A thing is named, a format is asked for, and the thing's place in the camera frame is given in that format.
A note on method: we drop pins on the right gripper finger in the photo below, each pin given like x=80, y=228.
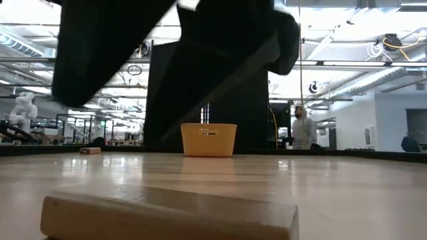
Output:
x=233, y=50
x=100, y=43

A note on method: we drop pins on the natural wooden block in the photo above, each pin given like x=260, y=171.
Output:
x=90, y=151
x=166, y=220

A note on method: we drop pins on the black folding screen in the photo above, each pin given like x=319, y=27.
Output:
x=247, y=116

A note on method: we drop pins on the black cabinet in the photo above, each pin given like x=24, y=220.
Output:
x=283, y=116

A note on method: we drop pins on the yellow plastic bin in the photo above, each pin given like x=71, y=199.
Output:
x=208, y=143

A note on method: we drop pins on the white robot figure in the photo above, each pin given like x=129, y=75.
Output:
x=23, y=111

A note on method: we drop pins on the person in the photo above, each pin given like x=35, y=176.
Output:
x=303, y=130

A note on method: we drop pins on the dark grey door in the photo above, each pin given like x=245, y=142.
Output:
x=417, y=120

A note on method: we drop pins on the dark blue chair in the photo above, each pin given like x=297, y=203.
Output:
x=409, y=144

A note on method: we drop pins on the black frame workstation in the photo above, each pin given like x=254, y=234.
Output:
x=70, y=115

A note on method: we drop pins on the silver ventilation duct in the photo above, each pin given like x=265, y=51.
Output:
x=377, y=78
x=20, y=43

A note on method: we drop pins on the white wall dispenser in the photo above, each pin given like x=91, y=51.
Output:
x=368, y=136

